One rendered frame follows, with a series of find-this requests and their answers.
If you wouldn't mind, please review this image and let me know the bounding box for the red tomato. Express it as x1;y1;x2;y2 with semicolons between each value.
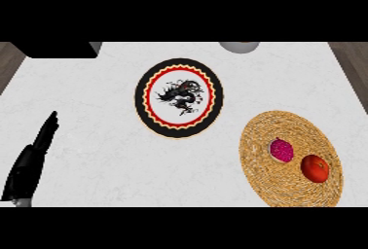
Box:
299;154;333;184

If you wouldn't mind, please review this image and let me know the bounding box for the black box appliance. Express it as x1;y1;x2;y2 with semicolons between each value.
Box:
11;41;104;59

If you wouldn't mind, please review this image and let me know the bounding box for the black rimmed dragon plate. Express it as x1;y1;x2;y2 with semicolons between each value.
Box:
134;57;227;140

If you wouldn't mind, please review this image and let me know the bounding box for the round woven straw placemat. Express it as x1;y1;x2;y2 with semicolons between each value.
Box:
237;110;345;208

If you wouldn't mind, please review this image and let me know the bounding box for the grey round bowl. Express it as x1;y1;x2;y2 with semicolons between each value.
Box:
219;41;262;54

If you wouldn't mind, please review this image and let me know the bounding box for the pink frosted cupcake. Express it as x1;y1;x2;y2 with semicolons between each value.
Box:
268;136;296;164

